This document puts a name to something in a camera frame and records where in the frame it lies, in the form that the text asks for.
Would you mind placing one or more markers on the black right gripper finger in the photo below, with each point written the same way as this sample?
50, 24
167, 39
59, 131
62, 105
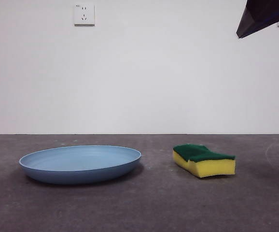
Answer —
265, 14

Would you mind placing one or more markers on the light blue round plate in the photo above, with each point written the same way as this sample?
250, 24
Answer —
81, 169

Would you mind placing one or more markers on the yellow sponge with green pad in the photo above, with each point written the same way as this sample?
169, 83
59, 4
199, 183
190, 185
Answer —
212, 169

